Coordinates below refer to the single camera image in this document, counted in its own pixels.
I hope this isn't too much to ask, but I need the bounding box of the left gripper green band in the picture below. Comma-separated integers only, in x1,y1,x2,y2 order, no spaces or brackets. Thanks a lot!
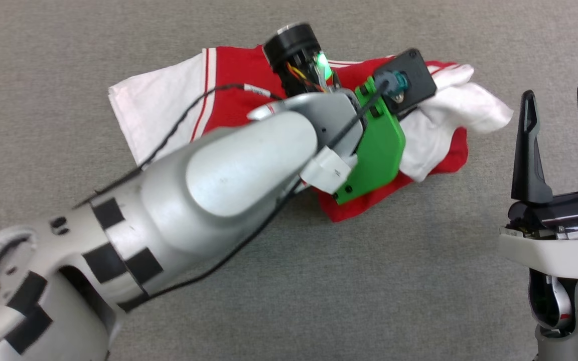
263,23,406,205

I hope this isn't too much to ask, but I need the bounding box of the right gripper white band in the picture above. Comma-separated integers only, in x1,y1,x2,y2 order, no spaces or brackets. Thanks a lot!
497,83,578,281

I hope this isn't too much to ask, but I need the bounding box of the red and white garment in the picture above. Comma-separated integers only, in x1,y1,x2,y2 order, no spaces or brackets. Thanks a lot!
108,45,514,222

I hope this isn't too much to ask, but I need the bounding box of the black cable with teal plug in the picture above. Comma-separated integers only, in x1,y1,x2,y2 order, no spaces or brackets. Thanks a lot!
118,70,410,311

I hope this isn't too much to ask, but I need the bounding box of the white cable connector block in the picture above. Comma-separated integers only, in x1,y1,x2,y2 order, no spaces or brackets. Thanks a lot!
299,145,359,194

